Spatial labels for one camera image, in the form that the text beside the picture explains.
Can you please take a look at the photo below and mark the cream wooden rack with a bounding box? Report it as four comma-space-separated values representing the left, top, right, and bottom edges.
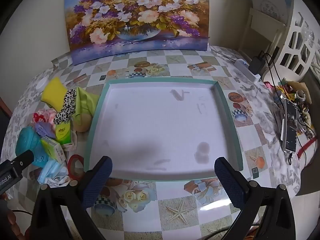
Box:
237, 0, 294, 60

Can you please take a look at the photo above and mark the black charger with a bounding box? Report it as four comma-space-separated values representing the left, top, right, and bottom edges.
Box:
249, 56, 268, 75

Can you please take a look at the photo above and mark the floral painting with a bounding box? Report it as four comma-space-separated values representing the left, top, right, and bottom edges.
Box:
64, 0, 210, 67

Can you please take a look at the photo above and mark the yellow sponge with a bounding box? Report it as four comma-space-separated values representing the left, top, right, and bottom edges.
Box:
41, 77, 68, 112

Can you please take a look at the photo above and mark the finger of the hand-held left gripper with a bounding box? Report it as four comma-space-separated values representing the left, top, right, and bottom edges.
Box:
15, 150, 35, 171

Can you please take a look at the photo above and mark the smartphone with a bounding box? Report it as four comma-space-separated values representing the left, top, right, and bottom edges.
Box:
281, 97, 299, 153

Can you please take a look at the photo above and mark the blue face mask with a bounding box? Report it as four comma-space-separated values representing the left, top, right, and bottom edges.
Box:
37, 160, 70, 187

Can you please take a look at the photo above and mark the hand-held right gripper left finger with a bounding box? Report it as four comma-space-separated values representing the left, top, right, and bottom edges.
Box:
30, 156, 113, 240

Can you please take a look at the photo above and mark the purple wipes packet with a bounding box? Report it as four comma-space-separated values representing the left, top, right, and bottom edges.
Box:
34, 121, 57, 139

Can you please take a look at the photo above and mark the checkered printed tablecloth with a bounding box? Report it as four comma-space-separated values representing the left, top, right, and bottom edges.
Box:
5, 46, 318, 240

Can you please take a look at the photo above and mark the person's left hand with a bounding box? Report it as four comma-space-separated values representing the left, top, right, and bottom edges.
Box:
5, 209, 20, 240

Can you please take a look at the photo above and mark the pink and white cloth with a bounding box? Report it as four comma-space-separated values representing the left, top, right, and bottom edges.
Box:
32, 108, 59, 125

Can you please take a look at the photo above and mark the teal-rimmed white tray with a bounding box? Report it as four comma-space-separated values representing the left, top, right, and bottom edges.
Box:
83, 77, 244, 182

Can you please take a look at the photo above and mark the yellow-green and white tissue packet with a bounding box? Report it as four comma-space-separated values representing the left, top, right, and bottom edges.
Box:
41, 137, 66, 161

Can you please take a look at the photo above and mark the teal round plastic container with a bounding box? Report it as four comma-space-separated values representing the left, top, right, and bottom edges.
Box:
15, 127, 50, 167

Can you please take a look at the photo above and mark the white power strip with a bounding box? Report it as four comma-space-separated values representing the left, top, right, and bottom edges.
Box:
234, 59, 262, 82

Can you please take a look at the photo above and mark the leopard print scrunchie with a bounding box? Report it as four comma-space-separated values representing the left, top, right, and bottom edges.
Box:
53, 89, 77, 125

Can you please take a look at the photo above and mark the green tissue packet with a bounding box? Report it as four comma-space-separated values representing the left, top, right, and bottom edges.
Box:
54, 126, 73, 145

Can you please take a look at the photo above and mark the pile of assorted trinkets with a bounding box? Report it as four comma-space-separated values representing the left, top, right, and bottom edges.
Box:
265, 79, 315, 135

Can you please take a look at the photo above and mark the black charger cable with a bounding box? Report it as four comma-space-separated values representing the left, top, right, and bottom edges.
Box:
260, 51, 285, 98

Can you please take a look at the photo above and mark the white lattice shelf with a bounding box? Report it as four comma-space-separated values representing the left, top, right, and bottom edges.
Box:
271, 0, 320, 75

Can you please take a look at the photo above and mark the red tape roll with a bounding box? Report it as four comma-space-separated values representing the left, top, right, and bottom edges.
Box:
67, 154, 87, 179

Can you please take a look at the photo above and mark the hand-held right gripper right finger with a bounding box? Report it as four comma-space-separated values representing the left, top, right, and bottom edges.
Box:
214, 157, 299, 240

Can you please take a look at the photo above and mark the lime green cloth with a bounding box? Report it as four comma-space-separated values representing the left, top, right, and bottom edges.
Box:
72, 87, 100, 128

